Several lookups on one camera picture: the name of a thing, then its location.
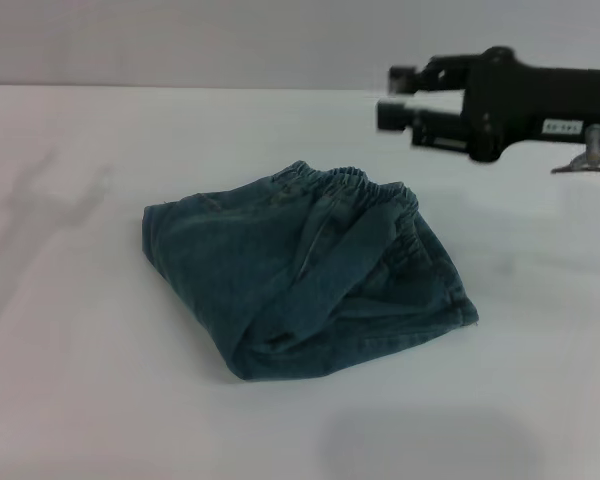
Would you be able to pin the blue denim shorts with cartoon print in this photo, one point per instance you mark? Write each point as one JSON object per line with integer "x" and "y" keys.
{"x": 300, "y": 280}

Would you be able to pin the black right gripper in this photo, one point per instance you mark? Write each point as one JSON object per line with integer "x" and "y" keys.
{"x": 530, "y": 105}

